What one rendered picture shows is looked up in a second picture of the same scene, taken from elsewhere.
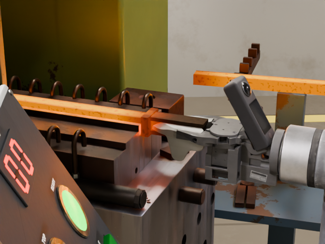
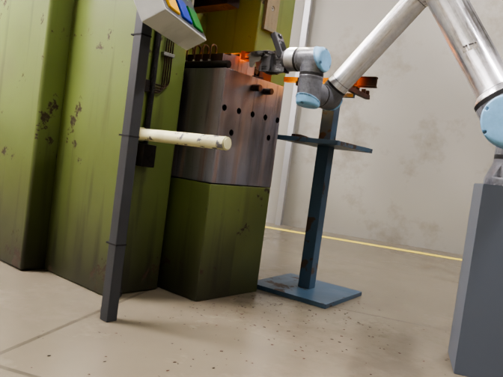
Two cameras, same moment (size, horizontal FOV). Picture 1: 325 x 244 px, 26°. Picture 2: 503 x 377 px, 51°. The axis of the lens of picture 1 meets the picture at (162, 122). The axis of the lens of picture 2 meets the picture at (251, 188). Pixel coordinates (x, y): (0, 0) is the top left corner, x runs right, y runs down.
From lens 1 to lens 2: 1.48 m
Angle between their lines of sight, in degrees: 26
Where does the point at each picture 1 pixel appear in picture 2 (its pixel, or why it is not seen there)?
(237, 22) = (388, 192)
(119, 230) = (218, 75)
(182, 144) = (253, 59)
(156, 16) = not seen: hidden behind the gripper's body
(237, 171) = (270, 66)
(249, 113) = (278, 42)
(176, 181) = (250, 78)
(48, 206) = not seen: outside the picture
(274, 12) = (413, 189)
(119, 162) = (226, 57)
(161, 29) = not seen: hidden behind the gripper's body
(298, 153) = (290, 51)
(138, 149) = (238, 63)
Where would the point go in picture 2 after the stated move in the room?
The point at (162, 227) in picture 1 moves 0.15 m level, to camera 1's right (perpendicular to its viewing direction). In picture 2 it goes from (238, 88) to (275, 91)
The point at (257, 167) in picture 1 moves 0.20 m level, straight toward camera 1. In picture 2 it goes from (278, 64) to (254, 51)
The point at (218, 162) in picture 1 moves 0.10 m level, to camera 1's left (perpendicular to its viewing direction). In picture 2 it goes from (264, 64) to (240, 63)
